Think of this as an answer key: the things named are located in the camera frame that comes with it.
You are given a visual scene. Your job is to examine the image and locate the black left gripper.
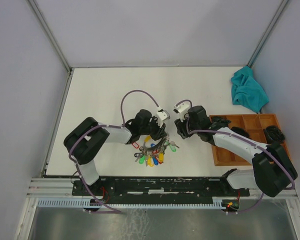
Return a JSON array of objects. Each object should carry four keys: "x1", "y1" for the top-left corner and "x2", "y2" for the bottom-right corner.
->
[{"x1": 139, "y1": 116, "x2": 167, "y2": 141}]

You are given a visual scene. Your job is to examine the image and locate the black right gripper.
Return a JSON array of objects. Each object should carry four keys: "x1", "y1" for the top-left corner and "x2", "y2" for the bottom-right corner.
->
[{"x1": 173, "y1": 112, "x2": 200, "y2": 140}]

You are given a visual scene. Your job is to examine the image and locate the metal keyring with coloured keys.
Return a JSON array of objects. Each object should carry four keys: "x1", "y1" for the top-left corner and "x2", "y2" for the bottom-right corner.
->
[{"x1": 132, "y1": 135, "x2": 180, "y2": 167}]

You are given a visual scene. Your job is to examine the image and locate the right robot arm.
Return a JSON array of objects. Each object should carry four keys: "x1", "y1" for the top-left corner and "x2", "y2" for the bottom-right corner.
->
[{"x1": 173, "y1": 102, "x2": 298, "y2": 197}]

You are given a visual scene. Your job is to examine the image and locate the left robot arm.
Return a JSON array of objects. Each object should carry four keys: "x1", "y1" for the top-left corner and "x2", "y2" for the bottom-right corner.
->
[{"x1": 63, "y1": 108, "x2": 170, "y2": 195}]

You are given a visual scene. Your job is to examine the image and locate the wooden compartment tray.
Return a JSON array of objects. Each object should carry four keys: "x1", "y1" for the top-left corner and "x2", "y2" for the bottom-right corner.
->
[{"x1": 209, "y1": 114, "x2": 288, "y2": 167}]

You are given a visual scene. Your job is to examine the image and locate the teal cloth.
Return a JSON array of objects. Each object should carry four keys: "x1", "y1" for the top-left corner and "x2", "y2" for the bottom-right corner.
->
[{"x1": 230, "y1": 66, "x2": 269, "y2": 113}]

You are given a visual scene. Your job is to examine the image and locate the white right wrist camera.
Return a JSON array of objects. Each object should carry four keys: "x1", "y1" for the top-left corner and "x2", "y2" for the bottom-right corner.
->
[{"x1": 173, "y1": 99, "x2": 193, "y2": 122}]

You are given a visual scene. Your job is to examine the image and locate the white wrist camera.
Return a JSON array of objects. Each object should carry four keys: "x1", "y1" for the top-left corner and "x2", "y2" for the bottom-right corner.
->
[
  {"x1": 155, "y1": 106, "x2": 171, "y2": 128},
  {"x1": 173, "y1": 99, "x2": 193, "y2": 122}
]

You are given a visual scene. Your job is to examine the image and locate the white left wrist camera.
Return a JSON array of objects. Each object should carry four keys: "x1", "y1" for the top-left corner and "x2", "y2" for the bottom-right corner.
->
[{"x1": 155, "y1": 106, "x2": 171, "y2": 128}]

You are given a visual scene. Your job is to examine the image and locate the black cable coil left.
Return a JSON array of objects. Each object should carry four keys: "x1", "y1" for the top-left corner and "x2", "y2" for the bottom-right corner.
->
[{"x1": 211, "y1": 116, "x2": 231, "y2": 130}]

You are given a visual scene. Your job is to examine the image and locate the black cable coil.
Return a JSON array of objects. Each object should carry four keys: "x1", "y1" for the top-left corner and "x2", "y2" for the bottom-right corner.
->
[
  {"x1": 211, "y1": 116, "x2": 231, "y2": 130},
  {"x1": 264, "y1": 124, "x2": 286, "y2": 145},
  {"x1": 229, "y1": 126, "x2": 252, "y2": 141}
]

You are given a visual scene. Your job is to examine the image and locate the black cable coil middle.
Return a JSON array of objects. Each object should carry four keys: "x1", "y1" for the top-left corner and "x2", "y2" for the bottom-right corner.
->
[{"x1": 229, "y1": 126, "x2": 252, "y2": 141}]

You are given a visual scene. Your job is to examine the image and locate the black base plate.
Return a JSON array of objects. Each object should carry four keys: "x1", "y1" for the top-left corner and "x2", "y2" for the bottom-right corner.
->
[{"x1": 71, "y1": 176, "x2": 251, "y2": 201}]

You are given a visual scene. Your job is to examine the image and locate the grey cable duct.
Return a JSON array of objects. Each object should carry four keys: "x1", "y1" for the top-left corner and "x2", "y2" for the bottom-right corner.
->
[{"x1": 36, "y1": 197, "x2": 226, "y2": 210}]

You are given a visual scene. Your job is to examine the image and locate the black cable coil right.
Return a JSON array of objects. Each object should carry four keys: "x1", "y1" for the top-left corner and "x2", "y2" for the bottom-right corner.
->
[{"x1": 264, "y1": 124, "x2": 286, "y2": 145}]

